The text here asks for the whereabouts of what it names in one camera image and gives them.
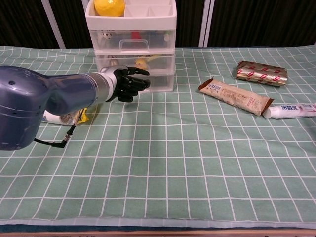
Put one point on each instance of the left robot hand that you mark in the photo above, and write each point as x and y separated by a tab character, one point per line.
126	84

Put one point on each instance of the small yellow toy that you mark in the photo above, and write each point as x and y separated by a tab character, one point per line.
141	63

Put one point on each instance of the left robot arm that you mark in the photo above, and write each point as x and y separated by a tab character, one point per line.
37	98

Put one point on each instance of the white drawer organizer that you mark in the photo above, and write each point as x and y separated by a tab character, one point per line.
133	21

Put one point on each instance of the yellow sachet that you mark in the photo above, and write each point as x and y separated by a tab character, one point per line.
154	58

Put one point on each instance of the small red toy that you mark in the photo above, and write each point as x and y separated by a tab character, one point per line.
135	35

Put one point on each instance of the white black ball toy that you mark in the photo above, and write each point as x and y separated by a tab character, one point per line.
107	35

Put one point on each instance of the white green small toy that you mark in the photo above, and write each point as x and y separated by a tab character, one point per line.
167	37

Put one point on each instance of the yellow pear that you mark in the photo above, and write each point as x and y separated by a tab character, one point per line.
108	7

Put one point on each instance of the white rolls pack yellow label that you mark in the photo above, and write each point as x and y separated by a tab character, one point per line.
54	119

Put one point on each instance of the green checkered tablecloth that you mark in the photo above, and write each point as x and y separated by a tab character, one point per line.
172	160

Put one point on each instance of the brown snack bar wrapper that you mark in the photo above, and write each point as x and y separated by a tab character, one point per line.
234	96

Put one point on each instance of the black pleated curtain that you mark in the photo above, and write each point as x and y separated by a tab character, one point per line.
247	22

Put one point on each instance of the gold red foil packet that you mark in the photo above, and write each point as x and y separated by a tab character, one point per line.
261	73

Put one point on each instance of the white pink toothpaste tube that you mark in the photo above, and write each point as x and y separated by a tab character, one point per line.
288	111

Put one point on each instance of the white frame post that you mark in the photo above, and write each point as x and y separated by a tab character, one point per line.
206	24
53	24

